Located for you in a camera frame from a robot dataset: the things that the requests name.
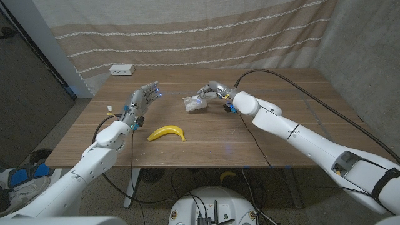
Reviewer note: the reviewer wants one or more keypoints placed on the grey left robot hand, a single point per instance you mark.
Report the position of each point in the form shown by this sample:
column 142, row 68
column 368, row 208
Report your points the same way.
column 137, row 101

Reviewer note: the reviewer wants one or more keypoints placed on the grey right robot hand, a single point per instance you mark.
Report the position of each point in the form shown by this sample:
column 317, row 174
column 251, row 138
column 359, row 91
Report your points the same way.
column 218, row 89

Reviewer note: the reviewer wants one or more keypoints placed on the white cloth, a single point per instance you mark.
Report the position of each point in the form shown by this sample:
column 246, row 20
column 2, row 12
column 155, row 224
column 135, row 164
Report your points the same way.
column 194, row 103

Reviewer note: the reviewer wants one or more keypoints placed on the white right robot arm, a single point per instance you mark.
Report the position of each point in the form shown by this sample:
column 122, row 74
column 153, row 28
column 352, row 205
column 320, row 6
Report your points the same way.
column 297, row 134

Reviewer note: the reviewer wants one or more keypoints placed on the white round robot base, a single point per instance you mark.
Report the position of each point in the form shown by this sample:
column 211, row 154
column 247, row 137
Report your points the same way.
column 218, row 200

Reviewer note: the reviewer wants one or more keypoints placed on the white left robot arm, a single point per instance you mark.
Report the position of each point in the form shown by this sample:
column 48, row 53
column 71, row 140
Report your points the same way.
column 78, row 172

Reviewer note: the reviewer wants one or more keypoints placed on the yellow toy banana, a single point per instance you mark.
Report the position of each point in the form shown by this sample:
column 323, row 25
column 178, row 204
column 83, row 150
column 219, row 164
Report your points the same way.
column 165, row 130

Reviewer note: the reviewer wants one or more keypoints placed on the yellow banana under table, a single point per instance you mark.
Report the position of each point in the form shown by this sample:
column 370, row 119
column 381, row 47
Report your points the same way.
column 226, row 175

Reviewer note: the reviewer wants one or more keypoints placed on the white power strip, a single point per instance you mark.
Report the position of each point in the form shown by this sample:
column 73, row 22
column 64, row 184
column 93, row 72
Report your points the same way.
column 122, row 69

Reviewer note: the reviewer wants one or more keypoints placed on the beige striped curtain backdrop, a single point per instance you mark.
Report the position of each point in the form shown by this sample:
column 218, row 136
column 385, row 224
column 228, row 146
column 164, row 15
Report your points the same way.
column 187, row 37

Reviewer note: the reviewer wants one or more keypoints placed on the black round floor fan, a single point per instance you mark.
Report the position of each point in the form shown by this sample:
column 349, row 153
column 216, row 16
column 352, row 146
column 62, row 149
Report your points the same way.
column 152, row 175

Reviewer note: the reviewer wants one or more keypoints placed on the white table leg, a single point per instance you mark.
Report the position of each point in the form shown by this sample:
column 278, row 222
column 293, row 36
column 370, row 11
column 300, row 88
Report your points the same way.
column 131, row 190

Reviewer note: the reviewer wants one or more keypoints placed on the dark round floor object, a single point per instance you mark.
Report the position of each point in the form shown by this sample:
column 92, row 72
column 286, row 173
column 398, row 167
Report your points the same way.
column 40, row 155

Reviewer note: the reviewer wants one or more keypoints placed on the grey table leg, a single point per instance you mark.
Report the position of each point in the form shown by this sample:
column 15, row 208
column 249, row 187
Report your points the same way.
column 293, row 190

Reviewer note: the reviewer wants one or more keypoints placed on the blue black foot pedal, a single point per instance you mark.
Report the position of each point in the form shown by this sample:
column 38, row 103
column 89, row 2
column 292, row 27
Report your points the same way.
column 19, row 176

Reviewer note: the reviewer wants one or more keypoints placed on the white sneaker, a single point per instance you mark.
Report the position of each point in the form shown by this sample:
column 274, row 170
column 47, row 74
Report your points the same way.
column 28, row 190

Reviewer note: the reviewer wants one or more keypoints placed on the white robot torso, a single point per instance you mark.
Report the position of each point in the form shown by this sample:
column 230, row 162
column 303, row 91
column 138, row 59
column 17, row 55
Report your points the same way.
column 62, row 221

